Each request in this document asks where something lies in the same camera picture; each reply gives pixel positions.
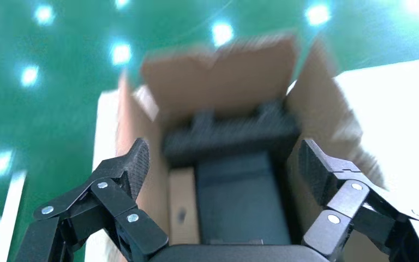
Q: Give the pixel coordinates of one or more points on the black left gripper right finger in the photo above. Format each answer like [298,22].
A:
[347,202]

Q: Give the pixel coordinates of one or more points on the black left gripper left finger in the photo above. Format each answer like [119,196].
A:
[115,202]

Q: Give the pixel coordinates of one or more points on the small cardboard box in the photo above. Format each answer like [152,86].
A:
[184,191]

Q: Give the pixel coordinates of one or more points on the large open cardboard box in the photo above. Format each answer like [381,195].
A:
[224,79]

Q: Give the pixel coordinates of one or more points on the black foam insert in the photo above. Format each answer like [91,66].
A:
[231,137]

